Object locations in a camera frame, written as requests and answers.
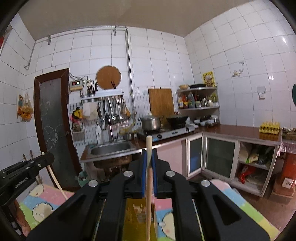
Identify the steel sink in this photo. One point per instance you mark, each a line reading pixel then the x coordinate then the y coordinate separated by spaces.
pixel 108 151

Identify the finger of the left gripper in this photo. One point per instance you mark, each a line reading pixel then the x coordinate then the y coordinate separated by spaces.
pixel 17 178

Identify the red gas cylinder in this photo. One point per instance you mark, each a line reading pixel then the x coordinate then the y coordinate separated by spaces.
pixel 285 180

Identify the wooden chopstick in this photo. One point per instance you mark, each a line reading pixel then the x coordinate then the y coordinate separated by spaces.
pixel 56 180
pixel 149 187

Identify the black wok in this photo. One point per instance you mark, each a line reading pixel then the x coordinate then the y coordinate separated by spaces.
pixel 177 121

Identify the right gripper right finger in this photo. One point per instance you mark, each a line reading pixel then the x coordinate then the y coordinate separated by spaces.
pixel 200 210

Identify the colourful cartoon quilt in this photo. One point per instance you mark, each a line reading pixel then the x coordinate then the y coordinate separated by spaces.
pixel 43 200

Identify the yellow egg tray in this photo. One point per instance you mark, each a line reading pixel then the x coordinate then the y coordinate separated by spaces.
pixel 270 128

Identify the round wooden board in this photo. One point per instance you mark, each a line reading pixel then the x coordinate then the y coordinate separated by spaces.
pixel 108 77

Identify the wall pipe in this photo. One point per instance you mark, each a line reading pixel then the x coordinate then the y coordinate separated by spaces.
pixel 85 51

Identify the hanging orange bag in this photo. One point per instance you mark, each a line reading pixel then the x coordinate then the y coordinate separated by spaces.
pixel 25 110

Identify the white wall switch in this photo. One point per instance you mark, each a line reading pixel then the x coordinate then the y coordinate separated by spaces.
pixel 261 90

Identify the gas stove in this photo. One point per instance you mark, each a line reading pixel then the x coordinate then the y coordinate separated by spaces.
pixel 164 134

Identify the white soap bottle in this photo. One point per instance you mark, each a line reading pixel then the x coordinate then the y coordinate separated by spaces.
pixel 99 135

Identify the yellow wall poster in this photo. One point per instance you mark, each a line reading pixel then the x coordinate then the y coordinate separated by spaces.
pixel 208 79

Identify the kitchen counter cabinet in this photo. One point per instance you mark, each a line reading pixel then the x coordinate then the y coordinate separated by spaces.
pixel 241 156

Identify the dark glass door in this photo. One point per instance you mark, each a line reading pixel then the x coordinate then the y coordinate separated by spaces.
pixel 51 97

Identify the yellow perforated utensil holder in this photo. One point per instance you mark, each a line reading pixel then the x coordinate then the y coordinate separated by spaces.
pixel 134 227

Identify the hanging utensil rack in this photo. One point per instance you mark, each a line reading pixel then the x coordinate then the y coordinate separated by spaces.
pixel 104 103

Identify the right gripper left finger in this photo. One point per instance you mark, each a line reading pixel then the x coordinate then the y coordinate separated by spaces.
pixel 96 211

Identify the corner wall shelf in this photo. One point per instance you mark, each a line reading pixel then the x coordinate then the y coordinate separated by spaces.
pixel 199 102

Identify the rectangular wooden cutting board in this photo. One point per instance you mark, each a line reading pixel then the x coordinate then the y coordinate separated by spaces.
pixel 161 103

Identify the steel cooking pot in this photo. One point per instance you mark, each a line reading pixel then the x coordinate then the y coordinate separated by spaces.
pixel 150 123

